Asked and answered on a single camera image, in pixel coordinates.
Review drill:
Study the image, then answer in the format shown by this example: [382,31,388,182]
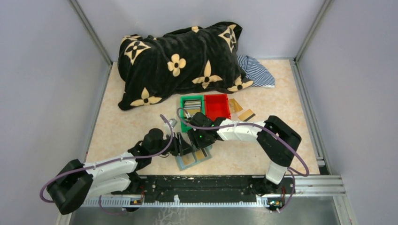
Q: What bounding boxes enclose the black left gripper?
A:
[151,132,196,157]

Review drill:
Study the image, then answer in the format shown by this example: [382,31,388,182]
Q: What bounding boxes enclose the mint green card holder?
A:
[176,145,212,171]

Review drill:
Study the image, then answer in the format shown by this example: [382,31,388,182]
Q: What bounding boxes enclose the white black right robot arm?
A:
[183,112,302,193]

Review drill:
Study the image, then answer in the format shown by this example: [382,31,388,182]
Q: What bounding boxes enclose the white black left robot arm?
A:
[40,128,195,215]

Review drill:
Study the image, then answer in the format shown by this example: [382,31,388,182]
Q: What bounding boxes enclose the gold card in holder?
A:
[194,149,208,161]

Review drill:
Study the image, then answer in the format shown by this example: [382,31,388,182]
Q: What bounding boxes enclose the stack of cards in bin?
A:
[183,99,202,115]

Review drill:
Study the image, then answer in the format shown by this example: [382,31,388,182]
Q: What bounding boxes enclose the gold patterned card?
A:
[228,98,243,113]

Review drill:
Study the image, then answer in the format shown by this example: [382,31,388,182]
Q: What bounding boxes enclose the gold card with stripe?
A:
[238,109,256,122]

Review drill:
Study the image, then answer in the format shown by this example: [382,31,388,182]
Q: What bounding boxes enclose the green plastic bin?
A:
[179,95,206,134]

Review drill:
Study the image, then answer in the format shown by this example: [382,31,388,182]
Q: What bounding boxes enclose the red plastic bin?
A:
[204,94,231,120]

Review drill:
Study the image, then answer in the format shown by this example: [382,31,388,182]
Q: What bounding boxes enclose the black floral blanket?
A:
[117,22,253,111]

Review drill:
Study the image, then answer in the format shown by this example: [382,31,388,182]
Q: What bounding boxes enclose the blue white striped cloth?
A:
[237,55,276,88]

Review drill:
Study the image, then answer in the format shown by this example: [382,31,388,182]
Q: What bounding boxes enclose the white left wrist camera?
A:
[168,118,177,128]

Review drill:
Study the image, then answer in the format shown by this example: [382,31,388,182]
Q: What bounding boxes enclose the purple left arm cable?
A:
[39,114,175,216]

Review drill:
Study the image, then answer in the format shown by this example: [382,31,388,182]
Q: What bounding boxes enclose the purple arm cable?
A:
[176,107,310,213]
[39,114,175,216]

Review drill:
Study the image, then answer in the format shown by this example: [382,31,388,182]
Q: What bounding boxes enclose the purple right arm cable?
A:
[176,107,310,213]

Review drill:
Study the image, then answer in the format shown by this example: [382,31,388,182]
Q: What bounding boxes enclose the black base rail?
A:
[112,175,295,204]

